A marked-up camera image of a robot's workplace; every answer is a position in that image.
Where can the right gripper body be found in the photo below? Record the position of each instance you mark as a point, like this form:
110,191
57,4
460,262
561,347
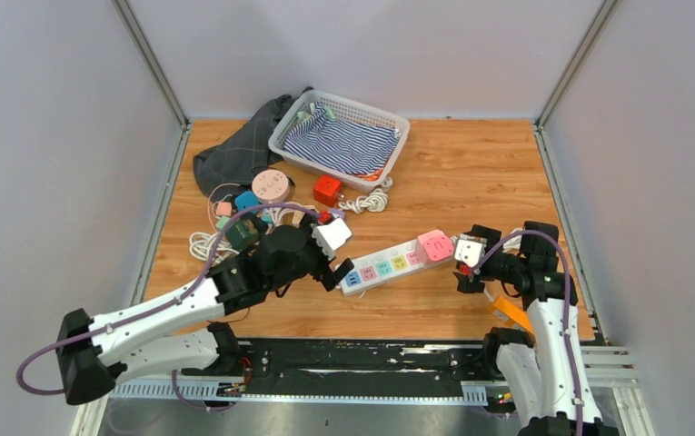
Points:
502,267

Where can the beige cube plug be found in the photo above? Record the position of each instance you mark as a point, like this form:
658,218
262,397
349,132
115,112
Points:
297,218

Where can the blue striped cloth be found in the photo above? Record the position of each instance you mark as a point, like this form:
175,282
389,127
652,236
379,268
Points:
356,149

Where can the orange power strip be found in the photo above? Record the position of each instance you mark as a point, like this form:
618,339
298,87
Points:
510,314

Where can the pink cube plug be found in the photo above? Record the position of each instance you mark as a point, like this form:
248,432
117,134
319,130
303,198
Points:
434,246

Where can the round pink power socket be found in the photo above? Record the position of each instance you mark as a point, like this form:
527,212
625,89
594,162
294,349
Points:
271,186

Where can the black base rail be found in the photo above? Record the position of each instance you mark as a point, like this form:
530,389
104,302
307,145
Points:
356,367

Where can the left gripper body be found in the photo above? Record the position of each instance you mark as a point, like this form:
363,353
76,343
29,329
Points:
312,260

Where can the small green plug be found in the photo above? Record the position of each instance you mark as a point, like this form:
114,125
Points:
222,223

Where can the dark grey checked cloth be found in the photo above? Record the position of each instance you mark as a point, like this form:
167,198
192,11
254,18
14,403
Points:
236,159

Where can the red cube plug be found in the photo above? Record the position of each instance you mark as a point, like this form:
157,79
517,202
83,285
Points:
327,190

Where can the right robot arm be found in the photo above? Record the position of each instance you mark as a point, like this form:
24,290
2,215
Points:
542,363

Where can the blue cube plug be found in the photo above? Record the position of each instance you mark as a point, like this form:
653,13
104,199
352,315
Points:
245,200

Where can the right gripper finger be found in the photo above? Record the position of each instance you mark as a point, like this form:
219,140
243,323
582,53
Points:
485,235
469,284

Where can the white long power strip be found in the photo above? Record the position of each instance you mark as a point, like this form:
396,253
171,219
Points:
387,265

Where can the small pink plug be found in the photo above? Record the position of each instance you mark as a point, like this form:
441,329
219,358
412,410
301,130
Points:
223,208

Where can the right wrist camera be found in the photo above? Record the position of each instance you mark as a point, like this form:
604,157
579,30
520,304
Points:
469,250

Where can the dark green dragon cube plug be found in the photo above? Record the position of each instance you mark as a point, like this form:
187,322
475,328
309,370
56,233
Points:
245,233

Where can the white plastic basket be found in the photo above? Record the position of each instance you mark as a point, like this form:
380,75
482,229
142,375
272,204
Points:
344,109

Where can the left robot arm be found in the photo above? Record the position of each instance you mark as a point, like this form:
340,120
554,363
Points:
182,329

